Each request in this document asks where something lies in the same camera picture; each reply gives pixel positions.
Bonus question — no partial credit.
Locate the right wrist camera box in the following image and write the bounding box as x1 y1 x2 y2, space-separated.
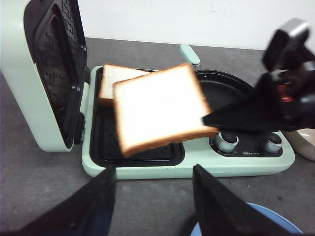
262 18 315 72

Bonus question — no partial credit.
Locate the beige ribbed bowl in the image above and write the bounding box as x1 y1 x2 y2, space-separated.
286 129 315 161

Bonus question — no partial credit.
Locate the left silver control knob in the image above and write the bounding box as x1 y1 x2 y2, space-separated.
214 132 239 153

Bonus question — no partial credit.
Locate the mint green breakfast maker base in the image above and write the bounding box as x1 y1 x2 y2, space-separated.
82 66 295 179

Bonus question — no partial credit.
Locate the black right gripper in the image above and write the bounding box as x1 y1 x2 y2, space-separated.
202 49 315 133

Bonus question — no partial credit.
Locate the white bread slice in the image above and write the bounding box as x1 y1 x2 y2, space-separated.
113 63 219 157
98 63 153 107

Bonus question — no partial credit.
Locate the black round frying pan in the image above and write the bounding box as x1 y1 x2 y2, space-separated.
179 44 253 111

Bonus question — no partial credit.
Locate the blue plastic plate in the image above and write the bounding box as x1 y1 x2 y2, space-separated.
192 196 303 236

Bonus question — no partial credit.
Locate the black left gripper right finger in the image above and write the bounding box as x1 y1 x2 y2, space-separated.
192 164 290 236

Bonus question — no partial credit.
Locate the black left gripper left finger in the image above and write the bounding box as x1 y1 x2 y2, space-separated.
14 164 117 236

